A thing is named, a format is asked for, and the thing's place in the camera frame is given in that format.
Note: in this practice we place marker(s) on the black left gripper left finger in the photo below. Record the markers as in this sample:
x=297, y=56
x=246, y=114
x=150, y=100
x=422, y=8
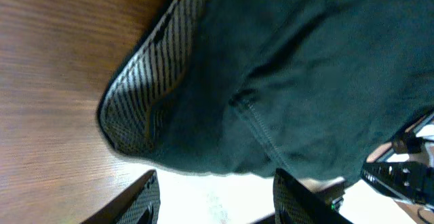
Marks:
x=138, y=204

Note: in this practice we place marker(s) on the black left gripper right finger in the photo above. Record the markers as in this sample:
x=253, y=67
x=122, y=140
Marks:
x=295, y=204

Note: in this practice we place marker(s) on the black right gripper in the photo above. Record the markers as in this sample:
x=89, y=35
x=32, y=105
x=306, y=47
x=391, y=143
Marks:
x=409, y=182

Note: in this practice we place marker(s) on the black shorts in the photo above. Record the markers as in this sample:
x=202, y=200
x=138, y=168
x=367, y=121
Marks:
x=250, y=86

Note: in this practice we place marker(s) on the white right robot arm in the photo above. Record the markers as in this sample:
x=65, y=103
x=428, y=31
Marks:
x=414, y=144

